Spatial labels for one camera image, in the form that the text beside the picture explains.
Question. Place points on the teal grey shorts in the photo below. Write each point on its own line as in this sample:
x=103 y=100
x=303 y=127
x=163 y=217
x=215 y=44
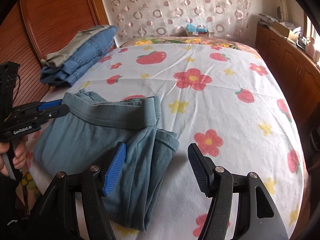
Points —
x=91 y=130

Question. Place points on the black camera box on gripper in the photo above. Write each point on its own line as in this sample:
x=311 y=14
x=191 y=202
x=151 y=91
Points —
x=9 y=76

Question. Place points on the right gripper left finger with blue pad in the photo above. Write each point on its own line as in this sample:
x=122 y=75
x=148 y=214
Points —
x=113 y=168

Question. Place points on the folded grey-green garment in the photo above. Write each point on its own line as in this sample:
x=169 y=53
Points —
x=56 y=59

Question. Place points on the white fruit flower blanket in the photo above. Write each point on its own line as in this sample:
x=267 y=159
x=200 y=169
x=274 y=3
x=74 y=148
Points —
x=226 y=101

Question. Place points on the cardboard box on sideboard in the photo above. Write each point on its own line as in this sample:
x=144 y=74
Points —
x=284 y=31

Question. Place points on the pink floral bedspread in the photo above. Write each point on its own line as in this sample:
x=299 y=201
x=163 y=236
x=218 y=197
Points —
x=213 y=42

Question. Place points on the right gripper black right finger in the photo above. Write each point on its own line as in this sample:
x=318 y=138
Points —
x=202 y=170

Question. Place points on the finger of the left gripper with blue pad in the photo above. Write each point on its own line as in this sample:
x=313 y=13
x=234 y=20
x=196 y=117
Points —
x=49 y=104

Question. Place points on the pink circle pattern curtain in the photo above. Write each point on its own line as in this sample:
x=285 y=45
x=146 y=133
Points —
x=225 y=19

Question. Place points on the window with wooden frame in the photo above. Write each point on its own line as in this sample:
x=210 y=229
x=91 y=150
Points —
x=310 y=31

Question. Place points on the folded blue jeans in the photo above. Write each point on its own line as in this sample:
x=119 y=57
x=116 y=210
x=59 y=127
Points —
x=81 y=61

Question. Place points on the blue item on box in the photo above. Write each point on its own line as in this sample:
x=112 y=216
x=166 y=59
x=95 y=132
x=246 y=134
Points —
x=193 y=31

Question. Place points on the wooden sideboard cabinet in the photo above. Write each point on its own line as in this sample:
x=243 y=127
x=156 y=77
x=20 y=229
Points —
x=296 y=74

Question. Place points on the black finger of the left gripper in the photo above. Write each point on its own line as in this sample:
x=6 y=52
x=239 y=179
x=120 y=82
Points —
x=55 y=111

